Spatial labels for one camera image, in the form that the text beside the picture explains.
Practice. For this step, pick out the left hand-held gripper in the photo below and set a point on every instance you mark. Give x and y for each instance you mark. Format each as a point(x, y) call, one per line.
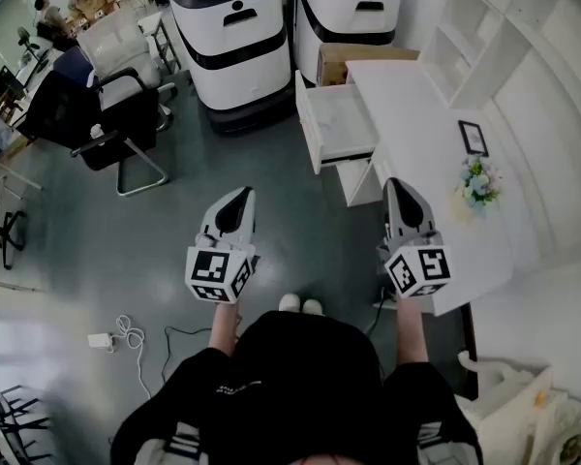
point(208, 269)

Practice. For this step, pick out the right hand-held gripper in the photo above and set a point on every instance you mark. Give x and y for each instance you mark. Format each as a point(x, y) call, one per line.
point(418, 269)

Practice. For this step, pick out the white drawer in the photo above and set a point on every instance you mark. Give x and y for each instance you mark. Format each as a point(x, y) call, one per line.
point(339, 133)

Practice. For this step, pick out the person's right forearm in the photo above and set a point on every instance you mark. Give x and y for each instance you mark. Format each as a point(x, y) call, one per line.
point(411, 332)

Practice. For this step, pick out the person's left forearm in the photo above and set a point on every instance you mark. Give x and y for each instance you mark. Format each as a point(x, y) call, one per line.
point(223, 330)

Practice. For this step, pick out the pastel flower bouquet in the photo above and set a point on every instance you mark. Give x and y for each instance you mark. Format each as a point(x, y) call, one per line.
point(479, 187)

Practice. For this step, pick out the white desk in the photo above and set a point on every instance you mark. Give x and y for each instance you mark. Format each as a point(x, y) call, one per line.
point(416, 129)

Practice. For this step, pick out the white shoe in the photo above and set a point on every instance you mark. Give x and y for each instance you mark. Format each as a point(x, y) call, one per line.
point(312, 307)
point(289, 303)

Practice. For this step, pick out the large white delivery robot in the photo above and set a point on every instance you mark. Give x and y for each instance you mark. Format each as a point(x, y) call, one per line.
point(237, 66)

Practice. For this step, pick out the brown cardboard box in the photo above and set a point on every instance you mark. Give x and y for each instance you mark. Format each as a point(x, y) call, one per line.
point(334, 63)

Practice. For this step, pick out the person's black shirt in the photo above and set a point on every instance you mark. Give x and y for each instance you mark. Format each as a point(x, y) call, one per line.
point(300, 385)

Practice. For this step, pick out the black office chair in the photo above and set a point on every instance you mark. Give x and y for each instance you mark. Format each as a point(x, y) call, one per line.
point(77, 114)

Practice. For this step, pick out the white shelf cabinet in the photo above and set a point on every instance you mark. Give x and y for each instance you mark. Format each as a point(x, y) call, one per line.
point(523, 66)

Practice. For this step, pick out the white mesh chair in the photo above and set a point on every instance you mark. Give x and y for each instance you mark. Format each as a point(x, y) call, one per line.
point(121, 51)

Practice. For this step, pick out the small white delivery robot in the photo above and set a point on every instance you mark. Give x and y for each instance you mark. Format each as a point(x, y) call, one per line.
point(348, 17)

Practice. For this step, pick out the white side table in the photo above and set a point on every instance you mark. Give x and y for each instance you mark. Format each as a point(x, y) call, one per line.
point(152, 24)

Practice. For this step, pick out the white bag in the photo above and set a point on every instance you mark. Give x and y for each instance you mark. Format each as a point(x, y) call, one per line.
point(508, 405)

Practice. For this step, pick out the blue office chair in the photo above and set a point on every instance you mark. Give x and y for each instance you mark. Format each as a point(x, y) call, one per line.
point(72, 66)

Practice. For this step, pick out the black swivel chair base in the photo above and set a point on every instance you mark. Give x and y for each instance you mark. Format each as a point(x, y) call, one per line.
point(7, 240)

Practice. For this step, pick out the black monitor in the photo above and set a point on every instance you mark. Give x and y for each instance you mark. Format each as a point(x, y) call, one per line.
point(7, 81)

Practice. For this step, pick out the standing fan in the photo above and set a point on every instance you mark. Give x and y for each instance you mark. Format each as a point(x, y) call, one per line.
point(26, 41)

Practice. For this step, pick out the black metal rack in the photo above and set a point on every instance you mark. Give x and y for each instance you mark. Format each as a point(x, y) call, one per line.
point(14, 424)

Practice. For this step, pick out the black picture frame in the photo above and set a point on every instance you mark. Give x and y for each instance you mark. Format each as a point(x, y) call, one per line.
point(473, 138)

